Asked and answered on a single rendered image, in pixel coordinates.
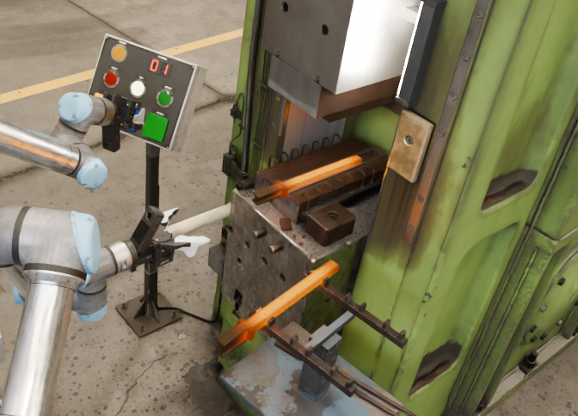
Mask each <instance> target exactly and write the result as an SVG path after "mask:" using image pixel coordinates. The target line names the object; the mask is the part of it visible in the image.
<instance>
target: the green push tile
mask: <svg viewBox="0 0 578 416"><path fill-rule="evenodd" d="M169 121H170V119H166V118H164V117H161V116H159V115H156V114H154V113H148V115H147V118H146V121H145V124H144V129H143V131H142V135H143V136H145V137H148V138H151V139H154V140H156V141H158V142H160V143H162V142H163V139H164V136H165V133H166V131H167V128H168V125H169Z"/></svg>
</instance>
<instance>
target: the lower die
mask: <svg viewBox="0 0 578 416"><path fill-rule="evenodd" d="M370 150H376V151H377V152H378V153H379V154H381V155H379V156H375V157H373V158H371V159H368V160H366V161H363V162H360V163H357V164H355V165H353V166H351V167H348V168H344V169H342V170H340V171H337V172H334V173H333V174H329V175H326V176H324V177H322V178H319V179H317V180H314V181H311V182H308V183H306V184H303V185H302V186H299V187H295V188H293V189H291V190H288V194H287V198H282V197H279V198H277V199H273V203H272V202H271V201H269V202H270V203H271V204H272V205H274V206H275V207H276V208H277V209H278V210H279V211H281V212H282V213H283V214H284V215H286V216H287V217H288V218H290V219H291V220H292V221H293V222H294V223H295V224H298V223H301V222H303V221H305V220H303V221H302V220H301V218H300V215H299V214H301V213H302V211H305V210H306V207H307V205H308V201H309V199H308V196H307V195H306V194H304V196H301V193H302V192H307V193H308V194H309V195H310V196H311V204H310V208H312V207H314V206H316V205H317V203H318V202H319V199H320V192H319V191H318V190H317V189H316V190H315V192H313V188H314V187H318V188H320V190H321V191H322V194H323V196H322V201H321V204H322V203H324V202H326V201H328V200H329V198H330V194H331V187H330V186H329V185H327V186H326V187H325V186H324V184H325V183H327V182H328V183H330V184H331V185H332V187H333V188H334V192H333V196H332V199H334V198H337V197H339V196H340V193H341V189H342V183H341V182H340V181H339V180H338V181H337V182H335V180H336V179H337V178H340V179H342V180H343V182H344V191H343V194H345V193H349V192H350V190H351V188H352V185H353V179H352V177H350V176H348V177H347V178H346V175H347V174H351V175H352V176H353V177H354V179H355V184H354V190H355V189H357V188H360V186H361V184H362V181H363V178H364V177H363V174H362V173H361V172H359V173H358V174H356V172H357V171H358V170H362V171H363V172H364V173H365V176H366V179H365V183H364V186H365V185H367V184H370V183H371V180H372V177H373V170H372V169H371V168H369V169H368V170H366V168H367V167H368V166H372V167H374V169H375V171H376V174H375V178H374V181H376V180H380V179H383V178H384V172H385V170H386V168H387V162H388V159H389V157H388V156H387V154H386V153H384V152H383V151H382V150H381V149H379V148H378V147H376V146H375V147H372V146H371V145H369V144H367V143H366V142H364V141H363V142H360V141H359V140H357V139H356V138H350V139H348V140H345V141H342V142H341V143H340V144H339V143H337V144H333V145H331V147H330V148H329V146H328V147H325V148H322V149H321V151H318V150H316V151H313V152H311V153H310V154H309V155H308V154H306V155H303V156H300V157H299V159H298V158H297V157H296V158H294V159H292V160H289V162H282V163H280V164H278V166H277V167H275V165H274V166H272V167H269V168H265V169H263V170H260V171H257V172H256V176H255V188H254V189H255V190H256V191H258V190H260V189H262V188H265V187H269V186H272V185H273V184H275V181H276V180H280V181H281V182H283V181H286V180H290V179H292V178H295V177H297V176H300V175H302V174H306V173H309V172H310V171H313V170H316V169H318V168H322V167H324V166H327V165H330V164H331V163H334V162H338V161H340V160H343V159H345V158H348V157H350V156H354V155H360V154H363V153H365V152H367V151H370Z"/></svg>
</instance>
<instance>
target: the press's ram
mask: <svg viewBox="0 0 578 416"><path fill-rule="evenodd" d="M421 3H423V2H422V1H421V0H267V4H266V11H265V18H264V25H263V32H262V40H261V47H263V48H264V49H266V50H268V51H269V52H271V53H272V54H273V55H275V56H276V55H279V58H280V59H281V60H283V61H285V62H286V63H288V64H289V65H290V66H292V67H293V68H295V69H296V70H298V71H300V72H302V73H303V74H305V75H306V76H307V77H309V78H310V79H312V80H313V81H318V80H319V84H320V85H322V86H323V87H325V88H326V89H327V90H329V91H330V92H332V93H333V94H335V95H336V94H340V93H342V92H346V91H349V90H351V89H357V88H360V87H363V86H366V85H369V84H372V83H377V82H380V81H383V80H386V79H390V78H392V77H395V76H401V75H402V74H403V71H404V67H405V64H406V60H407V57H408V54H409V48H410V44H411V40H412V38H413V34H414V31H415V24H416V22H417V18H418V15H419V11H420V7H421Z"/></svg>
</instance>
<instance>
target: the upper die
mask: <svg viewBox="0 0 578 416"><path fill-rule="evenodd" d="M402 76H403V75H401V76H395V77H392V78H390V79H386V80H383V81H380V82H377V83H372V84H369V85H366V86H363V87H360V88H357V89H351V90H349V91H346V92H342V93H340V94H336V95H335V94H333V93H332V92H330V91H329V90H327V89H326V88H325V87H323V86H322V85H320V84H319V80H318V81H313V80H312V79H310V78H309V77H307V76H306V75H305V74H303V73H302V72H300V71H298V70H296V69H295V68H293V67H292V66H290V65H289V64H288V63H286V62H285V61H283V60H281V59H280V58H279V55H276V56H275V55H272V60H271V67H270V73H269V80H268V86H269V87H270V88H272V89H273V90H275V91H276V92H278V93H279V94H281V95H283V96H284V97H285V98H287V100H289V101H291V102H292V103H293V104H295V105H296V106H298V107H300V108H301V109H303V110H304V111H305V112H307V113H308V114H309V115H311V116H312V117H313V118H315V119H317V118H320V117H323V116H326V115H329V114H332V113H336V112H340V111H342V110H345V109H348V108H350V107H356V106H358V105H361V104H364V103H367V102H369V101H375V100H377V99H380V98H383V97H386V96H389V95H394V94H396V93H398V90H399V87H400V83H401V80H402Z"/></svg>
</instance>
